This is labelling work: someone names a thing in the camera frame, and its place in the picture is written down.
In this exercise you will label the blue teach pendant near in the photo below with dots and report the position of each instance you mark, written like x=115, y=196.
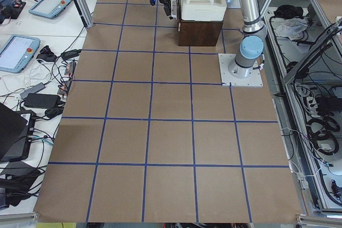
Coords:
x=18, y=52

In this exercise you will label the dark brown wooden cabinet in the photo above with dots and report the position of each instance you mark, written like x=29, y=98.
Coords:
x=198, y=33

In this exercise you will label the black power brick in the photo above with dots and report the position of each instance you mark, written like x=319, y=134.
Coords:
x=43, y=101

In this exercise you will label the black laptop computer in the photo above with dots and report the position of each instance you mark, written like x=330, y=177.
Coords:
x=16, y=129

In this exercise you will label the blue teach pendant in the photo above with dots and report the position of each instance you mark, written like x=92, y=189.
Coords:
x=49, y=8
x=18, y=52

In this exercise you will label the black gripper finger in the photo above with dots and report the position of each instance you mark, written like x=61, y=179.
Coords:
x=167, y=9

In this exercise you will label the blue teach pendant far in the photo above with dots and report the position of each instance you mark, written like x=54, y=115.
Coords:
x=49, y=8

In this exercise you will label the white plastic tray with handles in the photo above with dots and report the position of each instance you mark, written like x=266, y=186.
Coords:
x=203, y=10

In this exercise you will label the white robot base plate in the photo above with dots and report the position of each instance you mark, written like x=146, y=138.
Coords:
x=235, y=76

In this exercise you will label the white crumpled cloth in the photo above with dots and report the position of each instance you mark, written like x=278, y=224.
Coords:
x=292, y=28

